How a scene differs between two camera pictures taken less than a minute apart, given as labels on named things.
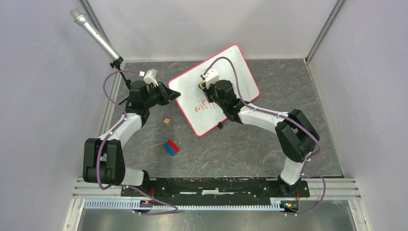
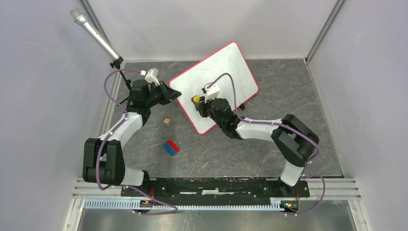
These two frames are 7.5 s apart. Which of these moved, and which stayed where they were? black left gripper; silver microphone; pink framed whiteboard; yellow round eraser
Moved: yellow round eraser
Stayed: black left gripper; pink framed whiteboard; silver microphone
